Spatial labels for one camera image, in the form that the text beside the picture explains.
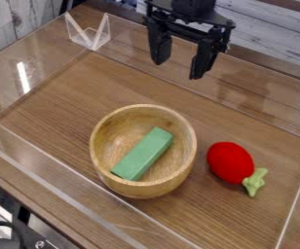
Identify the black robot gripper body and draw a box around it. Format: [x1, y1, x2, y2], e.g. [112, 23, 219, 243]
[144, 0, 235, 53]

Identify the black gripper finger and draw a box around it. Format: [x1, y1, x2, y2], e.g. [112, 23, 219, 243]
[146, 14, 172, 65]
[188, 27, 222, 80]

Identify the green rectangular block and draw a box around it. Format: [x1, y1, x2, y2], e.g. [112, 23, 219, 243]
[110, 126, 174, 181]

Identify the brown wooden bowl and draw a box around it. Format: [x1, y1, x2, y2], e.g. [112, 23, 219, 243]
[88, 104, 197, 199]

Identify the red plush strawberry toy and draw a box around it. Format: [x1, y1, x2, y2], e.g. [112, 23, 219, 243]
[206, 142, 269, 197]

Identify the clear acrylic corner bracket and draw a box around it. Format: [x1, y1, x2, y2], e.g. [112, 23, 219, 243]
[64, 13, 111, 52]

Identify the black table clamp mount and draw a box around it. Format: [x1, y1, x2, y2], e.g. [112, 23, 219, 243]
[0, 207, 59, 249]

